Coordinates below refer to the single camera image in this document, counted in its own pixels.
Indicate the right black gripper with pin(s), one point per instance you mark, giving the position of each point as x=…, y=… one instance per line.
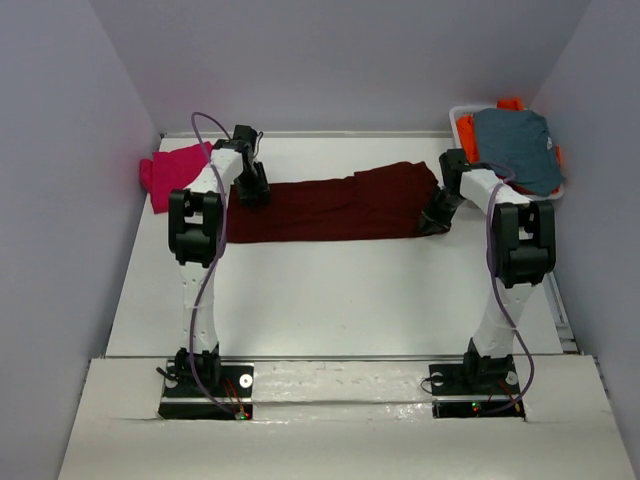
x=430, y=213

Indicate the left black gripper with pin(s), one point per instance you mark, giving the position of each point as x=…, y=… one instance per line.
x=259, y=189

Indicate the dark red t shirt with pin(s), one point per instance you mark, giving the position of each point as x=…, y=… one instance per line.
x=376, y=204

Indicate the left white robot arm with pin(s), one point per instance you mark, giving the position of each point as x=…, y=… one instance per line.
x=197, y=236

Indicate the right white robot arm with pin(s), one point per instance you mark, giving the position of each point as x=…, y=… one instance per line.
x=520, y=251

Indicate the orange t shirt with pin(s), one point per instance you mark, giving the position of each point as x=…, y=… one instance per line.
x=466, y=130

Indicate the folded pink t shirt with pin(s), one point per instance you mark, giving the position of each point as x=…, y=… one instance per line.
x=167, y=171

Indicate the white laundry basket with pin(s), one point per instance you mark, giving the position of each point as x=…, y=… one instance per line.
x=457, y=112

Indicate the teal blue t shirt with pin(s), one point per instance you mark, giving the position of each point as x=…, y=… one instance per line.
x=520, y=141

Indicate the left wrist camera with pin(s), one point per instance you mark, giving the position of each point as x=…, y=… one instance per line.
x=248, y=135

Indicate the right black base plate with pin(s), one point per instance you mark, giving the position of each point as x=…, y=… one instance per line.
x=489, y=396

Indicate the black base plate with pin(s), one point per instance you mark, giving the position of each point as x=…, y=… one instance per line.
x=489, y=396
x=230, y=400

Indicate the aluminium rail right side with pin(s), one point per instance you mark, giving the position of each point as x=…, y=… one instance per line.
x=561, y=320

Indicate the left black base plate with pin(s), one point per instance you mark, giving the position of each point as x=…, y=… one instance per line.
x=230, y=400

